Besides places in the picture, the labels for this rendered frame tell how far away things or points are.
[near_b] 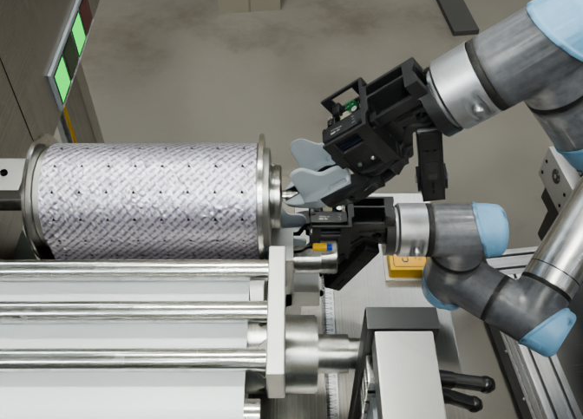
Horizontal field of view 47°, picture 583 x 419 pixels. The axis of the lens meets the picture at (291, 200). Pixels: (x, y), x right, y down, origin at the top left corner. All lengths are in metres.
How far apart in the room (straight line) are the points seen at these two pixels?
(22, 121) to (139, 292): 0.52
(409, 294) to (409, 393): 0.70
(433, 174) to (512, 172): 1.96
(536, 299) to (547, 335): 0.05
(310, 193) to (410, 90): 0.16
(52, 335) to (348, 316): 0.69
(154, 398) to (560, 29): 0.44
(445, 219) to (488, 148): 1.83
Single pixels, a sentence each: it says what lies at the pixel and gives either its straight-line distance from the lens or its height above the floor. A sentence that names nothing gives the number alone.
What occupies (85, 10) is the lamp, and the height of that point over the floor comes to 1.19.
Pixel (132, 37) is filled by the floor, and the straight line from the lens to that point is 3.28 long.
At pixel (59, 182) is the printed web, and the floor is 1.31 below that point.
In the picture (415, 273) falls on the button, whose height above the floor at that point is 0.91.
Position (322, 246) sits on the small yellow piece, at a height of 1.23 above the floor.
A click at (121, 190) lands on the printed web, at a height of 1.30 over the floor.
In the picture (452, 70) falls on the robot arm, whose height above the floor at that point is 1.45.
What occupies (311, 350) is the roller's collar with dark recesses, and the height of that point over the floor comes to 1.36.
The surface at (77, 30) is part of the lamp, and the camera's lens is 1.19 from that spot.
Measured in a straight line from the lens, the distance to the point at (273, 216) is 0.76.
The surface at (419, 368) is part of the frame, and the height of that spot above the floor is 1.44.
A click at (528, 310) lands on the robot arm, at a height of 1.05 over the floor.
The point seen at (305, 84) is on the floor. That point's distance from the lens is 2.92.
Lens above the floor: 1.84
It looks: 49 degrees down
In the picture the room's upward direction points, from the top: straight up
